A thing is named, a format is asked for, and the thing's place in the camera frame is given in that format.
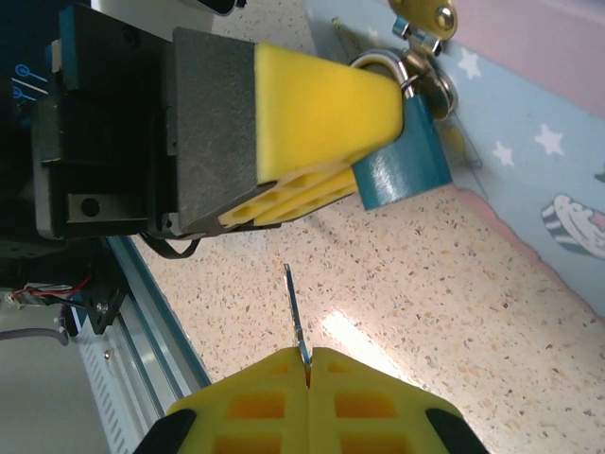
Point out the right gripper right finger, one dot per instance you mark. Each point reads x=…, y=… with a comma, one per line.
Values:
x=378, y=402

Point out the wide aluminium base rail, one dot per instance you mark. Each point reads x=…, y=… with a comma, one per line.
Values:
x=142, y=302

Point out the small metal key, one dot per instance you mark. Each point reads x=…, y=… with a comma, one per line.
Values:
x=295, y=312

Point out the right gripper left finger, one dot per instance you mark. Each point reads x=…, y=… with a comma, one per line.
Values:
x=246, y=402

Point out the teal padlock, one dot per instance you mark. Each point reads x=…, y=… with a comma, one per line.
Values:
x=406, y=161

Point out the pastel cartoon tin box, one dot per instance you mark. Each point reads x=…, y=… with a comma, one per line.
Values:
x=520, y=118

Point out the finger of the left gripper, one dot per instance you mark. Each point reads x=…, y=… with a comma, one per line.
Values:
x=312, y=201
x=307, y=113

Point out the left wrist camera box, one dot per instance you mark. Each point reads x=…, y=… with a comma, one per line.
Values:
x=222, y=4

